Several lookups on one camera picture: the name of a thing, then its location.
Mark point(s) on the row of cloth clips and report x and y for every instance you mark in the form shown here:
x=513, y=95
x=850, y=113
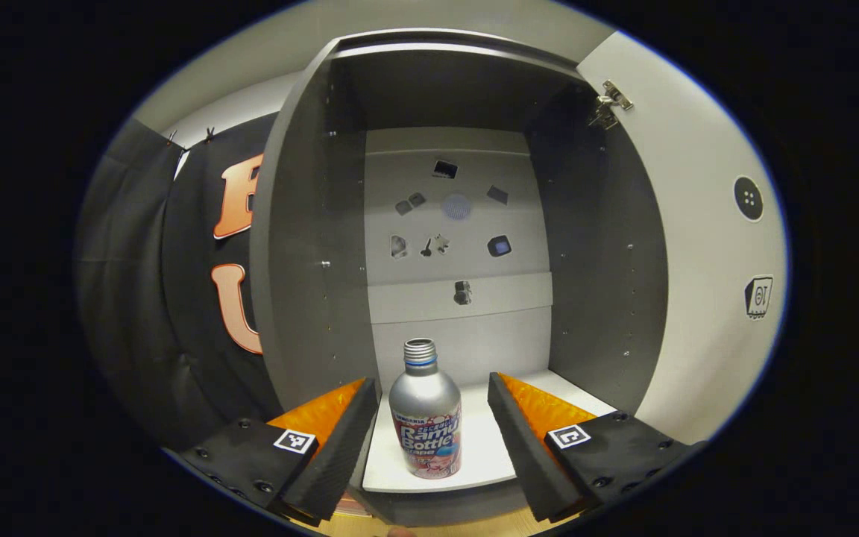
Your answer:
x=209, y=135

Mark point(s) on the metal door hinge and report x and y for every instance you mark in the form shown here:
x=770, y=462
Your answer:
x=608, y=101

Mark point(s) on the white cabinet door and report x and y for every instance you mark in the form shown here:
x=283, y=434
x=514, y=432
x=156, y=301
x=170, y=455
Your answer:
x=698, y=298

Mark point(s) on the white cabinet shelf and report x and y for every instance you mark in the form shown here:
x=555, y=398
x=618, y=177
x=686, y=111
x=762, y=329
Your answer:
x=482, y=447

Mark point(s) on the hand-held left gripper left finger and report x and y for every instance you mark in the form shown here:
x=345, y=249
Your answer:
x=332, y=447

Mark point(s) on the black backdrop cloth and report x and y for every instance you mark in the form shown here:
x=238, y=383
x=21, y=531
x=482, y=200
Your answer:
x=139, y=298

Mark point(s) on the grey cabinet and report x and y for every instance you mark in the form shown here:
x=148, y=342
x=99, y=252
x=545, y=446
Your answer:
x=303, y=298

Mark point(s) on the silver printed bottle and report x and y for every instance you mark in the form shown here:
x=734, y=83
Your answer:
x=426, y=403

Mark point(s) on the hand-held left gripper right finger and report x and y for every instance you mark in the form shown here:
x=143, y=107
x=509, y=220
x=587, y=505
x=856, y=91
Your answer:
x=530, y=455

